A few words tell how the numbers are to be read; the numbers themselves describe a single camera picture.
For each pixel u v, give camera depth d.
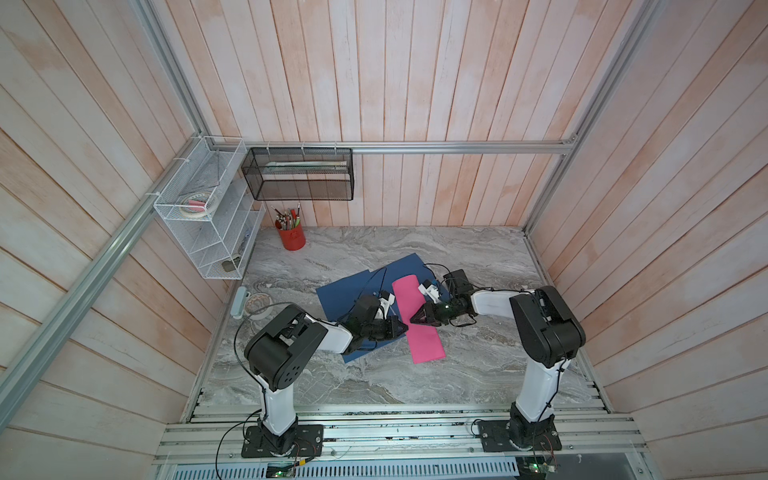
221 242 0.77
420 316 0.91
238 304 0.95
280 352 0.50
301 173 1.04
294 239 1.09
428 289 0.92
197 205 0.73
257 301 1.01
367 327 0.76
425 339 0.90
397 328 0.82
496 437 0.73
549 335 0.52
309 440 0.73
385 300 0.87
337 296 1.05
